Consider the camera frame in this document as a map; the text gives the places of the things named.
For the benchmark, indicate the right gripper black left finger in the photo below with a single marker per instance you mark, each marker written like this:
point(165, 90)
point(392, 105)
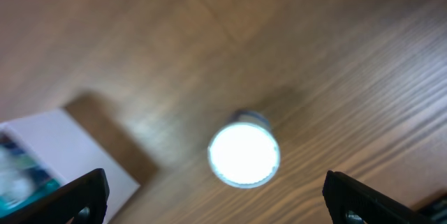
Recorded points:
point(83, 200)

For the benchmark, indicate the blue mouthwash bottle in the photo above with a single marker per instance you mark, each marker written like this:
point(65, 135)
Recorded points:
point(23, 180)

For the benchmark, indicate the white box pink interior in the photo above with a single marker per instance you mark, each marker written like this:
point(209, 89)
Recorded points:
point(61, 145)

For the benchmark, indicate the cotton swab round container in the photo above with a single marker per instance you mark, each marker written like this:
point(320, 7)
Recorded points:
point(244, 153)

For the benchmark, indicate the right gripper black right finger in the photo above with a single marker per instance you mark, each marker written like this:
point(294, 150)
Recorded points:
point(344, 195)

